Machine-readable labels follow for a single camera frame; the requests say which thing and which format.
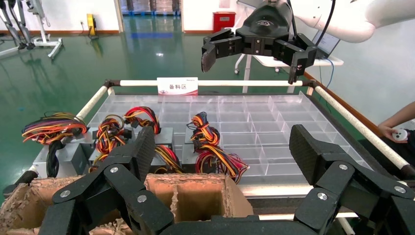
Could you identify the black robot legs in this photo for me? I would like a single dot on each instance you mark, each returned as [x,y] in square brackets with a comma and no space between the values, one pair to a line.
[14,26]

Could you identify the red fire cabinet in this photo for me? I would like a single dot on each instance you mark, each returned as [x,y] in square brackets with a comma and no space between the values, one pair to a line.
[224,22]

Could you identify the clear plastic divider tray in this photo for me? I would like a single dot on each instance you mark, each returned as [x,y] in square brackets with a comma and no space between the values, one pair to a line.
[259,129]

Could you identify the blue pallet stack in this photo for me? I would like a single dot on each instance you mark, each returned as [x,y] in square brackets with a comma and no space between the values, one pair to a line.
[149,9]

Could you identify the grey laptop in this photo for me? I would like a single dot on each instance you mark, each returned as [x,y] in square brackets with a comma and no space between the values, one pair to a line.
[325,43]

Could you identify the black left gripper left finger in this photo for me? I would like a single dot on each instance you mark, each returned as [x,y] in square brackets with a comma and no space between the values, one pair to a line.
[107,191]

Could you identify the person hand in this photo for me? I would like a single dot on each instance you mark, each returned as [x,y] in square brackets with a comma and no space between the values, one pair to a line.
[386,132]

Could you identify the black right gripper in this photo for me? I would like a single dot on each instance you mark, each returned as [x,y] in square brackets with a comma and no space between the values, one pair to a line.
[266,26]

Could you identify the white round device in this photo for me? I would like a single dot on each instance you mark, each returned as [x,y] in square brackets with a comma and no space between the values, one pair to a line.
[400,135]

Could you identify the yellow floor sign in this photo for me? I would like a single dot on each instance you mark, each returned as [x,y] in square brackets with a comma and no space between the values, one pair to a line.
[91,26]

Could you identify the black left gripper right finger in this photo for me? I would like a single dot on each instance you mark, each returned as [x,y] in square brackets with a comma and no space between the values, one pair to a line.
[340,181]

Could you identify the person bare forearm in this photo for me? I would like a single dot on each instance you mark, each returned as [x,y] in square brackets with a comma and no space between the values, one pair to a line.
[402,115]

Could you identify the white wheeled stand frame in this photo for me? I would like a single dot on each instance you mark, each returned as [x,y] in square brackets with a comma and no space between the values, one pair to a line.
[42,26]

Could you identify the white cart rail pipe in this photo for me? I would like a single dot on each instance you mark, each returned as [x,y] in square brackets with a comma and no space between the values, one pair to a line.
[275,190]
[243,83]
[92,103]
[360,128]

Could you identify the brown cardboard divider box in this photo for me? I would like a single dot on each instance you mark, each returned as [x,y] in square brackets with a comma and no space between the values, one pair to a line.
[194,198]

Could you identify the white red label sign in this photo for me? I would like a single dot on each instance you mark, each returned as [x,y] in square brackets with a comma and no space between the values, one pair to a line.
[177,87]

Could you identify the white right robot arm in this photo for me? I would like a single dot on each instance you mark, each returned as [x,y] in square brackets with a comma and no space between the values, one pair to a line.
[356,19]

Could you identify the white wheeled desk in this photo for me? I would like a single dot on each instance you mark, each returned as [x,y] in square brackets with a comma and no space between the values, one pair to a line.
[269,61]

